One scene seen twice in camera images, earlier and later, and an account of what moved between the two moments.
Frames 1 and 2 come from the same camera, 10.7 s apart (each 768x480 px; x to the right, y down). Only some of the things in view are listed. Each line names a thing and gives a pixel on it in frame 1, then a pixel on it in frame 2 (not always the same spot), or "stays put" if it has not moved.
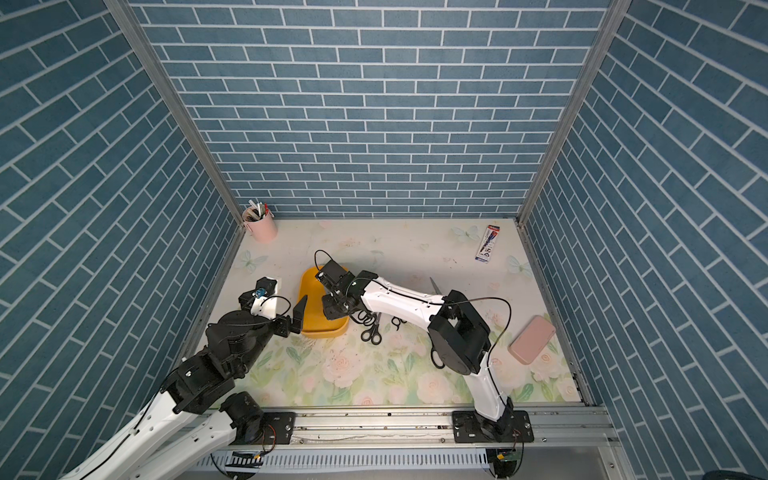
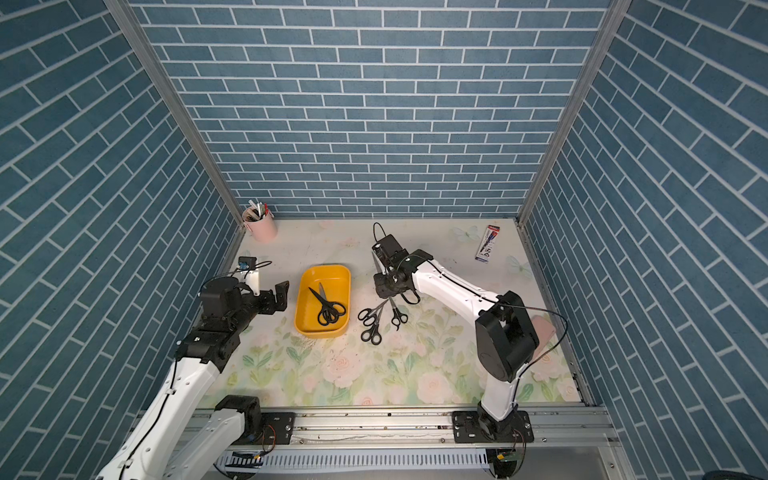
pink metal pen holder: x=264 y=230 stays put
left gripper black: x=285 y=327 -> x=270 y=306
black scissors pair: x=373 y=334 stays put
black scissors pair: x=367 y=318 stays put
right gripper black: x=331 y=314 -> x=382 y=288
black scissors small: x=399 y=322 stays put
